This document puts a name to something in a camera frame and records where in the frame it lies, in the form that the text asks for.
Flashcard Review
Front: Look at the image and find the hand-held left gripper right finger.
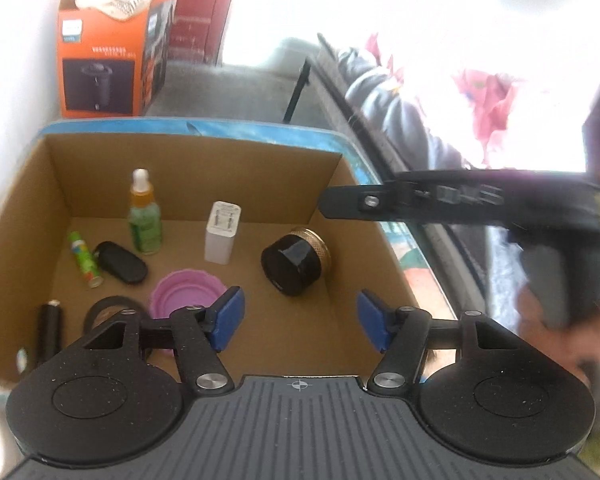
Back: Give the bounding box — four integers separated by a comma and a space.
356, 289, 518, 396

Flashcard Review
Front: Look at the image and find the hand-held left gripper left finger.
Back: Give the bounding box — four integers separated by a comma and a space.
80, 285, 246, 396

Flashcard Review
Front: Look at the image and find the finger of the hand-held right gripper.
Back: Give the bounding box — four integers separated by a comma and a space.
317, 183, 411, 221

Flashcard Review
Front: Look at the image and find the large brown cardboard box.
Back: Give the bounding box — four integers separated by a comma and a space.
0, 130, 421, 386

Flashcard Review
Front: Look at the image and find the white charger plug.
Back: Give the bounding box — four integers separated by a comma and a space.
204, 201, 242, 265

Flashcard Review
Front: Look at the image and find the black jar with gold lid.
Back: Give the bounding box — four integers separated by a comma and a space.
261, 228, 337, 297

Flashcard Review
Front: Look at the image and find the black oval case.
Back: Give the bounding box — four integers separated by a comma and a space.
95, 241, 148, 286

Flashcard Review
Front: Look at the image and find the green dropper bottle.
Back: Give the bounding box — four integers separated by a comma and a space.
127, 169, 163, 256

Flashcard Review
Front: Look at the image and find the black tape roll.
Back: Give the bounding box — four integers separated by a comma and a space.
84, 296, 153, 361

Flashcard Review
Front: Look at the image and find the green lip balm tube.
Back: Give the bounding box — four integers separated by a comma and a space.
67, 231, 103, 288

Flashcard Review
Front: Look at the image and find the black flashlight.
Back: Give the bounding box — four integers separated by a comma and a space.
37, 300, 63, 363

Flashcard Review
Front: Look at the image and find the person's right hand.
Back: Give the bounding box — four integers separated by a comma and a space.
517, 285, 600, 381

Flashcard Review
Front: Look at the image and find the bed with bedding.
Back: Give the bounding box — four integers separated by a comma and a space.
282, 32, 481, 311
337, 47, 473, 171

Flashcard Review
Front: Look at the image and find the pink floral blanket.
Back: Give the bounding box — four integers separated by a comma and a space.
365, 32, 531, 166

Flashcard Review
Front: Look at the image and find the red wooden door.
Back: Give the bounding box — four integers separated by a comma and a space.
167, 0, 243, 66

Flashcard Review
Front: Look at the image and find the orange product box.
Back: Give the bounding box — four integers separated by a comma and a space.
56, 0, 191, 120

